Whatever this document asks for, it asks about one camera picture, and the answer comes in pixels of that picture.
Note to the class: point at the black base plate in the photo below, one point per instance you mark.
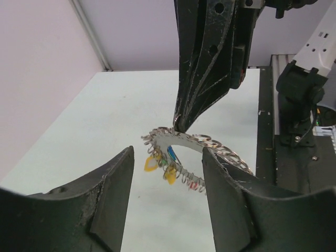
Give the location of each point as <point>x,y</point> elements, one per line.
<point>291,153</point>

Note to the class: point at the yellow tag key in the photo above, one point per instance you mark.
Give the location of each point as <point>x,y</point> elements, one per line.
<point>170,175</point>

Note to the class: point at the red tag key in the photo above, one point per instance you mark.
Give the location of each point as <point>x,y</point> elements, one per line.
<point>193,185</point>

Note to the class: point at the blue tag key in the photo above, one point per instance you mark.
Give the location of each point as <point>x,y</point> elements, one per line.
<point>172,155</point>

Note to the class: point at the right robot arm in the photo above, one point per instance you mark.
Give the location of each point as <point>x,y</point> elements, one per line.
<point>302,79</point>

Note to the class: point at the right aluminium frame post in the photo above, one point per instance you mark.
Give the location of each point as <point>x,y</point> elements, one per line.
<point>91,35</point>

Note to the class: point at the yellow tag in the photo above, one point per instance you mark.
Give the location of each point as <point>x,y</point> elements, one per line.
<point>150,164</point>

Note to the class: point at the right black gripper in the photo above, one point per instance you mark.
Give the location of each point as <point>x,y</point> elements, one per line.
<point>198,20</point>

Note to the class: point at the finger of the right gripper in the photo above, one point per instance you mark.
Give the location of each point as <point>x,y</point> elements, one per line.
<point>205,81</point>

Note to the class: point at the metal keyring disc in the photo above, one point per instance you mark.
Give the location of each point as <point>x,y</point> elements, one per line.
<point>188,148</point>

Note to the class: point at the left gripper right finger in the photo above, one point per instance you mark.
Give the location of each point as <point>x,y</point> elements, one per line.
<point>248,214</point>

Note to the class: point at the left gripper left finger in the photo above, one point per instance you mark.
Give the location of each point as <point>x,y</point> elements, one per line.
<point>87,214</point>

